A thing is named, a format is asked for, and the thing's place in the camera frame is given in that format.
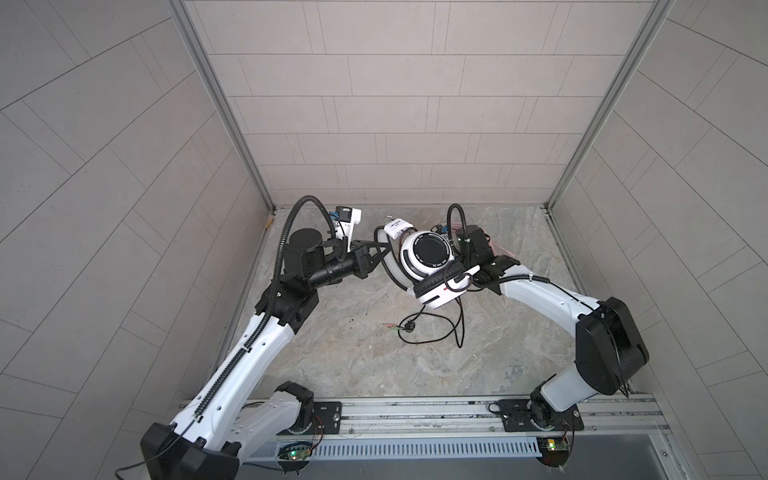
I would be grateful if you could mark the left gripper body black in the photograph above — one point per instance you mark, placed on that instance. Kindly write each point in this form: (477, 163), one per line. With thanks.
(353, 263)

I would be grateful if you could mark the white black headphones with cable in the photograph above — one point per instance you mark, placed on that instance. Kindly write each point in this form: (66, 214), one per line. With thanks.
(425, 264)

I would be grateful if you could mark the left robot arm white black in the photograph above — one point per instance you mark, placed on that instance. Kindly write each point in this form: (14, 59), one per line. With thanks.
(216, 433)

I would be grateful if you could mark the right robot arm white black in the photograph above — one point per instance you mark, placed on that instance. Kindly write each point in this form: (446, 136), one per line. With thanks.
(609, 348)

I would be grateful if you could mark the left circuit board green led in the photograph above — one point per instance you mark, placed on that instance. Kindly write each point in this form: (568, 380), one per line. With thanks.
(295, 452)

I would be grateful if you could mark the right circuit board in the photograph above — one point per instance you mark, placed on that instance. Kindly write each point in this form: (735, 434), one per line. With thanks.
(554, 452)

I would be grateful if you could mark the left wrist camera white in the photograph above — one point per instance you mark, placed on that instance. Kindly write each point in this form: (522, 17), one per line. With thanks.
(345, 219)

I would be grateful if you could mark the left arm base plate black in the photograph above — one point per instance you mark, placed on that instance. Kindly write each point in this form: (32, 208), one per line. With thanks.
(323, 415)

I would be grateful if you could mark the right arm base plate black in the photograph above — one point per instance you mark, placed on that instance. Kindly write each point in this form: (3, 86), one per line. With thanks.
(517, 417)

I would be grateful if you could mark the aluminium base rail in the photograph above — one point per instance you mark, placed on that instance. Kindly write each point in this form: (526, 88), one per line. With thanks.
(431, 428)

